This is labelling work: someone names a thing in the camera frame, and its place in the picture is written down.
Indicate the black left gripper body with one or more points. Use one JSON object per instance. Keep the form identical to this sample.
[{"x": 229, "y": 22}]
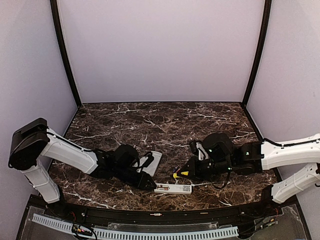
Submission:
[{"x": 139, "y": 183}]

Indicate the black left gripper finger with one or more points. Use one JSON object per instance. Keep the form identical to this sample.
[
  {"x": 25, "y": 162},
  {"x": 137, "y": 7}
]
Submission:
[
  {"x": 150, "y": 187},
  {"x": 150, "y": 182}
]

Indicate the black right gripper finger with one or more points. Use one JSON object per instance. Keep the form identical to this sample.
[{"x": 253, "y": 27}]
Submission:
[
  {"x": 189, "y": 166},
  {"x": 191, "y": 175}
]

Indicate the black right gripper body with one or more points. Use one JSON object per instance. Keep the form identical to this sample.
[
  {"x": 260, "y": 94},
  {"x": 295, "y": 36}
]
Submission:
[{"x": 205, "y": 171}]

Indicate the white remote control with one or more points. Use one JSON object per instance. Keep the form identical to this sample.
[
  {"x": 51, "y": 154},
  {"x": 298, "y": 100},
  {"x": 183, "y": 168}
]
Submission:
[{"x": 175, "y": 189}]

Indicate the grey remote control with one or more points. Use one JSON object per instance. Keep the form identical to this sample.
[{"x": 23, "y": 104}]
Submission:
[{"x": 153, "y": 166}]

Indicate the yellow handle screwdriver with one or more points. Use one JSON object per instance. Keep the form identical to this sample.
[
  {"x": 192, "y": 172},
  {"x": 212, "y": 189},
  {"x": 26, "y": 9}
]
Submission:
[{"x": 183, "y": 174}]

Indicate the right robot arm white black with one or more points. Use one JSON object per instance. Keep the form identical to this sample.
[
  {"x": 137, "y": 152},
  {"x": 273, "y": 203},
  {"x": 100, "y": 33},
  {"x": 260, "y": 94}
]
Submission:
[{"x": 217, "y": 154}]

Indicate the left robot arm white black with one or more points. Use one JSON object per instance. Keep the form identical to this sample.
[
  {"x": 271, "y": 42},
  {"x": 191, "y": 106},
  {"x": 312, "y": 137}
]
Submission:
[{"x": 36, "y": 140}]

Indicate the batteries in white remote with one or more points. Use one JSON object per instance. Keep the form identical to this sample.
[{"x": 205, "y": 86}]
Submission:
[{"x": 163, "y": 187}]

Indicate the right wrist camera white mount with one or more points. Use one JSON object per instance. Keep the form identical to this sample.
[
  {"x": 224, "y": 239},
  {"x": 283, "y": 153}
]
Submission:
[{"x": 198, "y": 150}]

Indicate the white slotted cable duct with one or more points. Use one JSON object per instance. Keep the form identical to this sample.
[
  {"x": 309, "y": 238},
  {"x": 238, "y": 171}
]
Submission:
[{"x": 119, "y": 231}]

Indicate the right black frame post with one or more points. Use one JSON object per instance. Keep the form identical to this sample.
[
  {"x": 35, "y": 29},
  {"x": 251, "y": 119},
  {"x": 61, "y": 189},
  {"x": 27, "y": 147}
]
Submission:
[{"x": 258, "y": 53}]

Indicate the black frame post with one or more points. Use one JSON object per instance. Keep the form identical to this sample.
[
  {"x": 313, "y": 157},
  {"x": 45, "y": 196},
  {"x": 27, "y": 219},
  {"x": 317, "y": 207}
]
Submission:
[
  {"x": 258, "y": 53},
  {"x": 63, "y": 52}
]

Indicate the left black frame post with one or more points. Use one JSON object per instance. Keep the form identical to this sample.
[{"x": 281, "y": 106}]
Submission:
[{"x": 63, "y": 52}]

